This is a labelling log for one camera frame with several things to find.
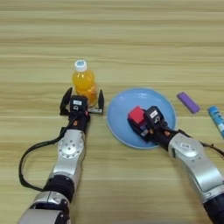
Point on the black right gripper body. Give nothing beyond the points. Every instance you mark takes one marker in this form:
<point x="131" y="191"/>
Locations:
<point x="159" y="135"/>

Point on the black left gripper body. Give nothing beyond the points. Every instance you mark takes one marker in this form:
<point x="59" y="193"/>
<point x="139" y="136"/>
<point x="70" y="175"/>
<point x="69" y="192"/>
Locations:
<point x="79" y="122"/>

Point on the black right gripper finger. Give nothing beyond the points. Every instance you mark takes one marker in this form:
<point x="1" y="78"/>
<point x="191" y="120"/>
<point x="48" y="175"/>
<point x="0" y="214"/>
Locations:
<point x="135" y="125"/>

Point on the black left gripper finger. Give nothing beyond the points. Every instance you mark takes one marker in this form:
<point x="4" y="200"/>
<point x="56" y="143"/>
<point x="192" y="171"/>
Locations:
<point x="65" y="105"/>
<point x="101" y="102"/>

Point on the red cube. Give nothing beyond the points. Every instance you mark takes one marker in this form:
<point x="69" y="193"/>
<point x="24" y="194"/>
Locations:
<point x="136" y="114"/>

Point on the blue round plate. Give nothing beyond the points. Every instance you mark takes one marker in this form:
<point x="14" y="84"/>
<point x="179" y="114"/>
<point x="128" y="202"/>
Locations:
<point x="119" y="122"/>

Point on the orange juice bottle white cap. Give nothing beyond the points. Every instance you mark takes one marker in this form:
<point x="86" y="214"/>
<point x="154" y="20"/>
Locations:
<point x="84" y="83"/>

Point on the purple rectangular block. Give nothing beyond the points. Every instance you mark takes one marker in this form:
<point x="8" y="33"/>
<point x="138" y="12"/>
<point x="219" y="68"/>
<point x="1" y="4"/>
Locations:
<point x="189" y="102"/>

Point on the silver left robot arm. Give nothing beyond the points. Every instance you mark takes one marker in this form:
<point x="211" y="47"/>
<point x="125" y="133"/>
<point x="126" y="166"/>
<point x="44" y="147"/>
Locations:
<point x="70" y="151"/>

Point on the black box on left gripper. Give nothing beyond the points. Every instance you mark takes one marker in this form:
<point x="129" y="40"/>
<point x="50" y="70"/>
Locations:
<point x="78" y="103"/>

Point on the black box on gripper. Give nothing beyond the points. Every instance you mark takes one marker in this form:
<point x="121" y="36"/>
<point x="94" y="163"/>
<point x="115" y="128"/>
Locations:
<point x="78" y="103"/>
<point x="154" y="116"/>

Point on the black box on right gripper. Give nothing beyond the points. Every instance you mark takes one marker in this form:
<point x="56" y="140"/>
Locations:
<point x="154" y="116"/>

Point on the blue glue stick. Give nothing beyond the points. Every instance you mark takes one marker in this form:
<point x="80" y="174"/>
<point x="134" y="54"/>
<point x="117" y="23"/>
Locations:
<point x="216" y="118"/>

